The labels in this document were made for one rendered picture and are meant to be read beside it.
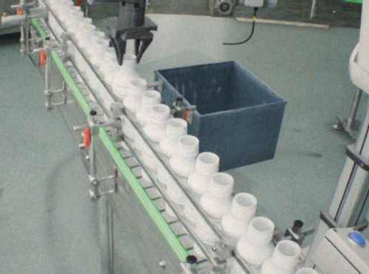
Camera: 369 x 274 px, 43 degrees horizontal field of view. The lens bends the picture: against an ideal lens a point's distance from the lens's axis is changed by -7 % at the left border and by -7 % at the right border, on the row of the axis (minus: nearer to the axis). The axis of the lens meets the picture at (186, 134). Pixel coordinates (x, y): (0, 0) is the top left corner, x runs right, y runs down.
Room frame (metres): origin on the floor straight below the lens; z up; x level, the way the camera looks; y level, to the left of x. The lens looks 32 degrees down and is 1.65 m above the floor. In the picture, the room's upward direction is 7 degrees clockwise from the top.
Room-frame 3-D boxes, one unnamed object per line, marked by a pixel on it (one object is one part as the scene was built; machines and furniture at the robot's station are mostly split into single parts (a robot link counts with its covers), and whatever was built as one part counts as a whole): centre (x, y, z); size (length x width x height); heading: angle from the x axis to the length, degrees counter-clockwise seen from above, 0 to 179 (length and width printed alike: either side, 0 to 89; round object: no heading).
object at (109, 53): (1.11, 0.20, 1.08); 0.06 x 0.06 x 0.17
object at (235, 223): (0.60, -0.10, 1.08); 0.06 x 0.06 x 0.17
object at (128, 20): (1.01, 0.15, 1.30); 0.10 x 0.07 x 0.07; 121
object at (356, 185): (1.15, -0.53, 0.74); 0.11 x 0.11 x 0.40; 31
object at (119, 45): (1.00, 0.15, 1.23); 0.07 x 0.07 x 0.09; 31
